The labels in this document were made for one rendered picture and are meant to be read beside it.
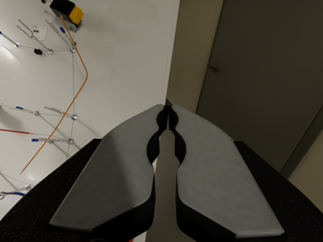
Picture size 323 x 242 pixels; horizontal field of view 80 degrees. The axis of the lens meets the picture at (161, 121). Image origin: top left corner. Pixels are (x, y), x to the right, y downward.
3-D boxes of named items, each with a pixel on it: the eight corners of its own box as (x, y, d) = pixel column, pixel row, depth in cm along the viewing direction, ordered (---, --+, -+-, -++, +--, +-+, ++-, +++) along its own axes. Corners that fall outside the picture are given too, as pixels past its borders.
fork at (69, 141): (74, 138, 57) (47, 135, 43) (73, 144, 57) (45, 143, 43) (67, 137, 57) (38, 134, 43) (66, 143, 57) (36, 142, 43)
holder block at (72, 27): (56, 8, 63) (39, -16, 54) (86, 23, 62) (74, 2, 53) (48, 19, 62) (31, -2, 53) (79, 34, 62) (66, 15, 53)
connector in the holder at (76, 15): (78, 12, 57) (75, 5, 54) (84, 14, 56) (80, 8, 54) (72, 22, 56) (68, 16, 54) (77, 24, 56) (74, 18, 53)
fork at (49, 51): (52, 54, 61) (20, 26, 47) (46, 54, 61) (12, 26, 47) (53, 48, 61) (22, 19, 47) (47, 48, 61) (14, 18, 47)
